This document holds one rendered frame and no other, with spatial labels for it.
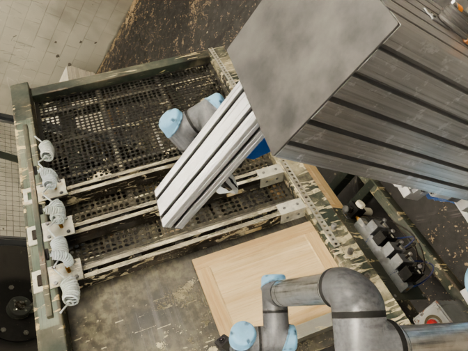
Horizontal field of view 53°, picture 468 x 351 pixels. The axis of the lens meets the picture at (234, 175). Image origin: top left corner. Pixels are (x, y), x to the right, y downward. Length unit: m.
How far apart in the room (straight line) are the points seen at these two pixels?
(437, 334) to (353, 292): 0.23
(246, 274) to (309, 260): 0.28
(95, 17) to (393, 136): 6.51
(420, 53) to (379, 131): 0.15
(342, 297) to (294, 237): 1.08
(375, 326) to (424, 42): 0.62
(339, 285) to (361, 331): 0.11
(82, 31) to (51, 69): 0.82
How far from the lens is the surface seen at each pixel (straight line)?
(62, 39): 7.31
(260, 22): 0.80
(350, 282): 1.07
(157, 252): 2.02
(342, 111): 0.67
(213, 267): 2.02
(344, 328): 1.06
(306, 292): 1.21
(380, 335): 1.07
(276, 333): 1.41
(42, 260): 1.90
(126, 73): 3.02
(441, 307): 1.78
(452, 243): 2.79
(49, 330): 1.93
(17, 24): 7.18
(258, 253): 2.06
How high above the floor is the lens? 2.48
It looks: 37 degrees down
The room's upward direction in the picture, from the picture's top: 80 degrees counter-clockwise
